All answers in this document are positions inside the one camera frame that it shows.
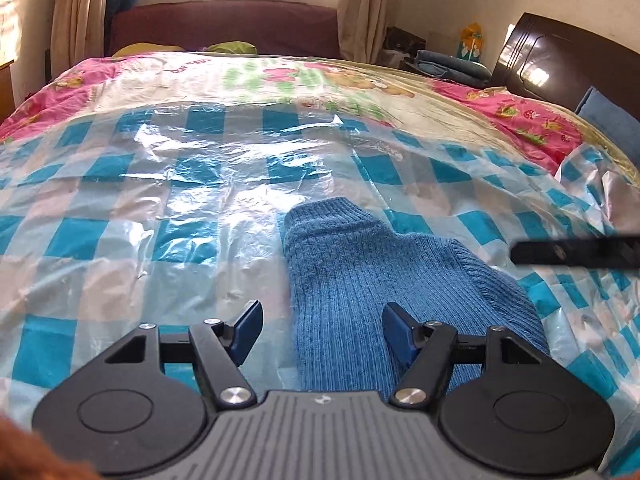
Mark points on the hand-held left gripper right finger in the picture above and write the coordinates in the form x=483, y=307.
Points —
x=399, y=332

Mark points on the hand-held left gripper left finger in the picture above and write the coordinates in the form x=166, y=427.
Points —
x=248, y=331

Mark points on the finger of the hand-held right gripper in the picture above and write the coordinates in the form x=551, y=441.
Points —
x=575, y=252

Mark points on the blue knit sweater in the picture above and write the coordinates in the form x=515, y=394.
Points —
x=350, y=270

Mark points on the blue pillow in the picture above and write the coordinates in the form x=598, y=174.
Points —
x=610, y=110

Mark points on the pink printed blanket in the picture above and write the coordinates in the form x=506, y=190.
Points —
x=520, y=110

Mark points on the blue checkered plastic sheet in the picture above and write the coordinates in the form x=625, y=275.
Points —
x=150, y=210

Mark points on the dark wooden headboard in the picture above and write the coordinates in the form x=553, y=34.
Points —
x=560, y=60

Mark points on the folded blue jeans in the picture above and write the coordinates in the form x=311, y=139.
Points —
x=450, y=67

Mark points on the dark brown box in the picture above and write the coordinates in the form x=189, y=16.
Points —
x=402, y=42

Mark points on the yellow-green pillow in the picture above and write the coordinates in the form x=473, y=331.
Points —
x=232, y=47

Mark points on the yellow pillow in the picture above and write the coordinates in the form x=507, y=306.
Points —
x=147, y=50

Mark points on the beige curtain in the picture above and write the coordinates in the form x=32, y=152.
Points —
x=77, y=10
x=362, y=10

